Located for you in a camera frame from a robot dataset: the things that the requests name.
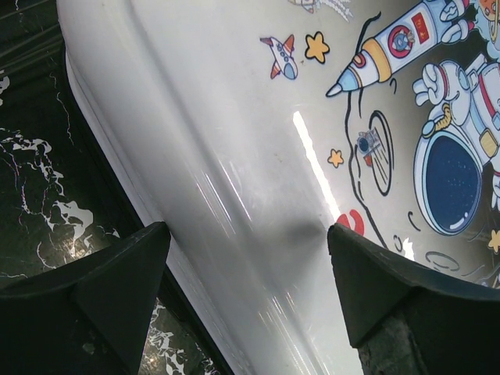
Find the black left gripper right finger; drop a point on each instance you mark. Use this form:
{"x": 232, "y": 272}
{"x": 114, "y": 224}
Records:
{"x": 404, "y": 318}

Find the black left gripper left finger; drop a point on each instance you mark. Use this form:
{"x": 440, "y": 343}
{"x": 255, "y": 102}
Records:
{"x": 90, "y": 316}

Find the space astronaut kids suitcase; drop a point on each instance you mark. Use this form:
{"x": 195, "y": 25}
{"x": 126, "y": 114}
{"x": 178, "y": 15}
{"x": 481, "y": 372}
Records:
{"x": 251, "y": 127}

